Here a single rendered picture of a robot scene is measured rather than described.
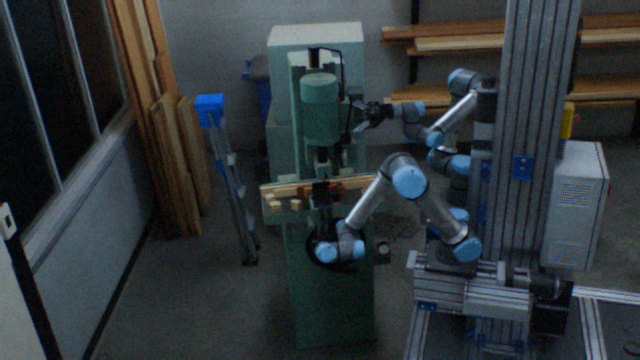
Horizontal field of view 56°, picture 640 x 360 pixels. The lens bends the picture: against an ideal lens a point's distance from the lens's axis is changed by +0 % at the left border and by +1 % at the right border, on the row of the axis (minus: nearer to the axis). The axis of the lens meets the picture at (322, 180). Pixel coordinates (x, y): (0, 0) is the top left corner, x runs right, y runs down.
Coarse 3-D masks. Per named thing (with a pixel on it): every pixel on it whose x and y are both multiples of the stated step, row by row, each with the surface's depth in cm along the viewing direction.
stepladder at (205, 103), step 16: (208, 96) 361; (208, 112) 352; (208, 128) 358; (224, 144) 378; (224, 160) 366; (224, 176) 373; (224, 192) 378; (240, 192) 389; (240, 208) 384; (240, 240) 396; (256, 240) 416; (256, 256) 405
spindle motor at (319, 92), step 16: (304, 80) 276; (320, 80) 275; (336, 80) 276; (304, 96) 276; (320, 96) 273; (336, 96) 278; (304, 112) 281; (320, 112) 277; (336, 112) 282; (304, 128) 287; (320, 128) 281; (336, 128) 286; (320, 144) 285
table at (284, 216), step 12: (348, 192) 305; (360, 192) 305; (264, 204) 299; (288, 204) 298; (348, 204) 295; (384, 204) 297; (264, 216) 290; (276, 216) 291; (288, 216) 292; (300, 216) 293
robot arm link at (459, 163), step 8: (448, 160) 303; (456, 160) 298; (464, 160) 298; (448, 168) 301; (456, 168) 296; (464, 168) 295; (448, 176) 304; (456, 176) 298; (464, 176) 296; (456, 184) 300; (464, 184) 299
